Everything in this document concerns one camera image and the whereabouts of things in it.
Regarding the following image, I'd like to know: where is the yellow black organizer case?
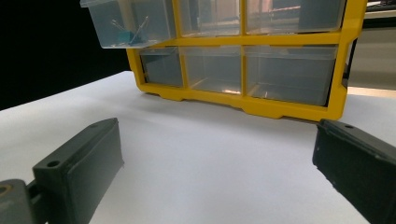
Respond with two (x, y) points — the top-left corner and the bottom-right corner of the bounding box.
(125, 0), (368, 122)

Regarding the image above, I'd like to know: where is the teal binder clip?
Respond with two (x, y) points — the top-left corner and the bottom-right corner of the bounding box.
(111, 16), (149, 45)

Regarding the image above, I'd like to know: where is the clear plastic drawer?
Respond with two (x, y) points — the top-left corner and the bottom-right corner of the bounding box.
(79, 0), (177, 49)

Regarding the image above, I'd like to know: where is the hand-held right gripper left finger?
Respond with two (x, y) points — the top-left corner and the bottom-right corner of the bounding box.
(32, 117), (124, 224)

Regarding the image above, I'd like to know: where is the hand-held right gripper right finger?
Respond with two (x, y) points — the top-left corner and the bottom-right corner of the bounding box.
(312, 119), (396, 224)

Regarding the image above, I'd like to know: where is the set of clear drawers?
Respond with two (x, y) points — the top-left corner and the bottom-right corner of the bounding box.
(139, 0), (347, 107)

